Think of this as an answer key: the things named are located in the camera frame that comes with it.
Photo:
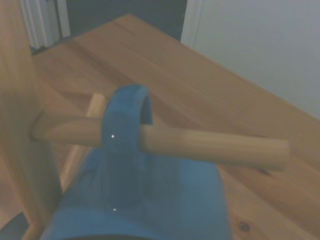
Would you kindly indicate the wooden mug tree black base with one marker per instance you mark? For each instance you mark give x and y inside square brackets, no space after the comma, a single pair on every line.
[15,100]

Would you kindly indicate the blue enamel mug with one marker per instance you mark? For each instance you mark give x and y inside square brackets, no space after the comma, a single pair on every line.
[140,195]

